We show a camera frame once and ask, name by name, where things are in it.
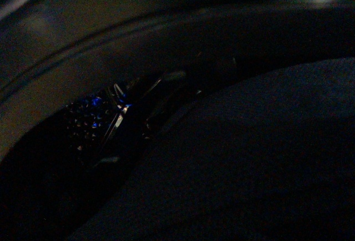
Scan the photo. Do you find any grey front-load washing machine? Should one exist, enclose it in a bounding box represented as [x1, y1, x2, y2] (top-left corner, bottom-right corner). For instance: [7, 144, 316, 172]
[1, 0, 354, 156]

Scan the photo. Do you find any dark navy blue garment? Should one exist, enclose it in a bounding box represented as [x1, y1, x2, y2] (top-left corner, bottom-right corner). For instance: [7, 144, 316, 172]
[69, 58, 354, 240]

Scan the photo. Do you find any stainless steel washer drum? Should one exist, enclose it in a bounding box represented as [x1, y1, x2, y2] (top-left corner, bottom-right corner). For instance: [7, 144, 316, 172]
[14, 70, 205, 168]

